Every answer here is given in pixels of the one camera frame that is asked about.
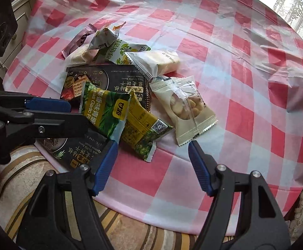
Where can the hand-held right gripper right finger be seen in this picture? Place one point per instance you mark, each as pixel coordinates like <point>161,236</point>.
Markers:
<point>200,170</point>

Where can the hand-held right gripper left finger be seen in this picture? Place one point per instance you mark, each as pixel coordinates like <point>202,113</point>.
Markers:
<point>105,166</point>

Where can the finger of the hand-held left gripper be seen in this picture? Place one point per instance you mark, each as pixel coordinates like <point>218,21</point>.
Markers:
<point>60,126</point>
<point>50,105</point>

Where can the black cracker packet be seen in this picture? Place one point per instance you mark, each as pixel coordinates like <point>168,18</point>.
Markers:
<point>70,151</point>
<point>115,79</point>

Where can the green pea snack packet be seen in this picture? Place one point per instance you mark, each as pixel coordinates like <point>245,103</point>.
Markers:
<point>104,109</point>

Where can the yellow-green pea snack packet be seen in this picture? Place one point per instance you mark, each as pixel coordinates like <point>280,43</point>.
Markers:
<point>141,127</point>

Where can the pale cream snack packet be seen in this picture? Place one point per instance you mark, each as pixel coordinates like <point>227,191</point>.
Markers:
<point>79,56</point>

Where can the white nut snack packet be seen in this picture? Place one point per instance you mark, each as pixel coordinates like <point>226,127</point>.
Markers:
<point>185,109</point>

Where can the clear long bar packet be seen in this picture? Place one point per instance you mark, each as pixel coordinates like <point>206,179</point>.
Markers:
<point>76,43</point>

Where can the orange-edged white snack packet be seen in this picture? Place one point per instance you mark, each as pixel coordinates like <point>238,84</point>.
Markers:
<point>103,40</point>

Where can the green-edged white snack packet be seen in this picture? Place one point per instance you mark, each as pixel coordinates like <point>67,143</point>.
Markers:
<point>120,53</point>

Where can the clear cream biscuit packet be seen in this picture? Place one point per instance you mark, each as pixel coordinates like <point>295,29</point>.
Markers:
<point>154,62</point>

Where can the cream wooden cabinet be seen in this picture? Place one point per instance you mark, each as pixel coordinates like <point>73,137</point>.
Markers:
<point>21,15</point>

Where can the red checkered plastic tablecloth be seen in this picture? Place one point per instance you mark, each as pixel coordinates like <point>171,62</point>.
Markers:
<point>219,83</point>

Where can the white lace curtain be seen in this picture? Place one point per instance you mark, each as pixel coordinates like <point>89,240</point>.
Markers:
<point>292,7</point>

